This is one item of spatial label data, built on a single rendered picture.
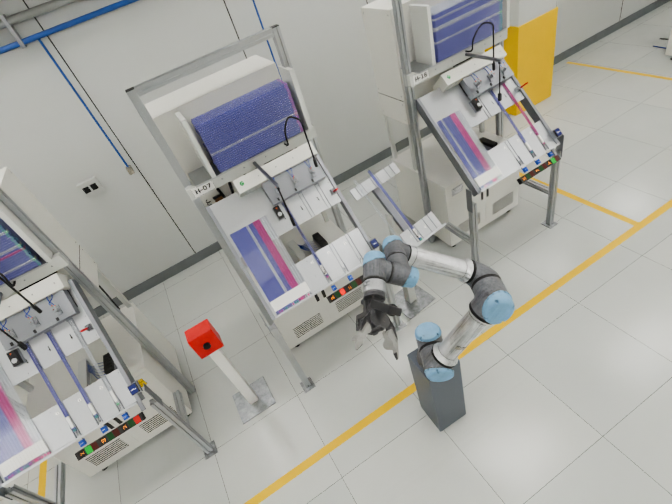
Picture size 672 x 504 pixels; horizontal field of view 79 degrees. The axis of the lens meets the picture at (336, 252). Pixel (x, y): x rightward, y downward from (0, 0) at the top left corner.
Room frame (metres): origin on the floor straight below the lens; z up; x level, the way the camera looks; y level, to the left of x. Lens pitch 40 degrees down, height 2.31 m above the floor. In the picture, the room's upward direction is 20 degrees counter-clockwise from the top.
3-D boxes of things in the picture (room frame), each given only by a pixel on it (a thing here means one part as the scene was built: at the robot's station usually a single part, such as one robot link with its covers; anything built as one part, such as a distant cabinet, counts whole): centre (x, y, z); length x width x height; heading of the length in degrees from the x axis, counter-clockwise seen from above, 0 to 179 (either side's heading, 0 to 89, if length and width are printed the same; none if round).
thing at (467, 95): (2.47, -1.17, 0.65); 1.01 x 0.73 x 1.29; 16
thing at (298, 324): (2.23, 0.29, 0.31); 0.70 x 0.65 x 0.62; 106
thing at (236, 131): (2.13, 0.20, 1.52); 0.51 x 0.13 x 0.27; 106
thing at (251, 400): (1.58, 0.85, 0.39); 0.24 x 0.24 x 0.78; 16
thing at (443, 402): (1.08, -0.26, 0.27); 0.18 x 0.18 x 0.55; 14
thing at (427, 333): (1.07, -0.26, 0.72); 0.13 x 0.12 x 0.14; 171
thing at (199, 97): (2.56, 0.38, 0.86); 0.70 x 0.67 x 1.72; 106
